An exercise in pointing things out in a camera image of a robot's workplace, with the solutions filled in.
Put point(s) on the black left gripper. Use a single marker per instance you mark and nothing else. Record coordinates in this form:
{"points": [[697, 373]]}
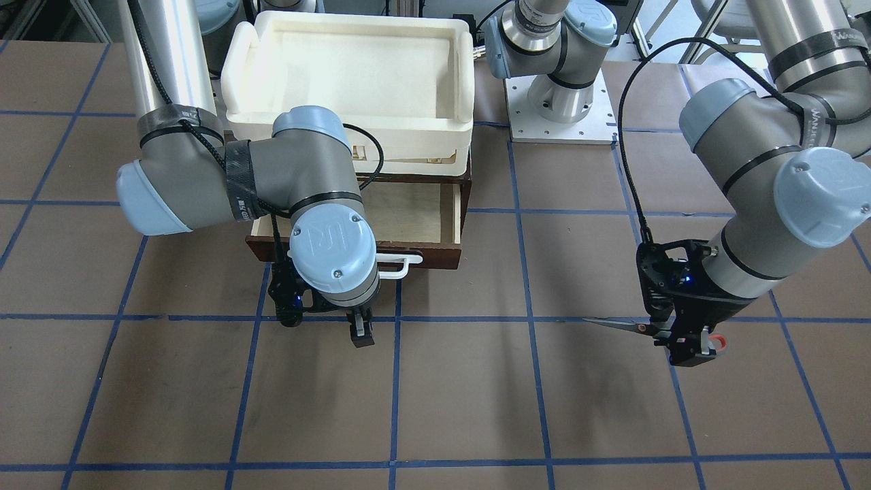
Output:
{"points": [[701, 308]]}

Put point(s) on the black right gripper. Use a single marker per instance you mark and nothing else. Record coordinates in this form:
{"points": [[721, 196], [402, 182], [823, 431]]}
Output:
{"points": [[360, 326]]}

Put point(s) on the grey orange scissors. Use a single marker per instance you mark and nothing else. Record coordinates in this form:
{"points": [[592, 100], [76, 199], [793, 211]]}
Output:
{"points": [[639, 328]]}

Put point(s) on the wooden drawer with white handle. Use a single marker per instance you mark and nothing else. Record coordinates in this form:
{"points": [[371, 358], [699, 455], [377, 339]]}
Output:
{"points": [[423, 217]]}

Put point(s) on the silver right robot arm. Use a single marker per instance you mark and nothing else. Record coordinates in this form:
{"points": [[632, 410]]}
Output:
{"points": [[189, 177]]}

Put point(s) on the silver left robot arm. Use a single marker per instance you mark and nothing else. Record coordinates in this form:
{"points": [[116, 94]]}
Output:
{"points": [[788, 164]]}

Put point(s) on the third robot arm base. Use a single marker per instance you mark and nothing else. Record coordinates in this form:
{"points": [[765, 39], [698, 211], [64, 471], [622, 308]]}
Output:
{"points": [[550, 55]]}

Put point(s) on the white plastic tray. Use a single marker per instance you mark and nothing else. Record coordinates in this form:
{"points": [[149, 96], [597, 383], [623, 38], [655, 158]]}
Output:
{"points": [[409, 82]]}

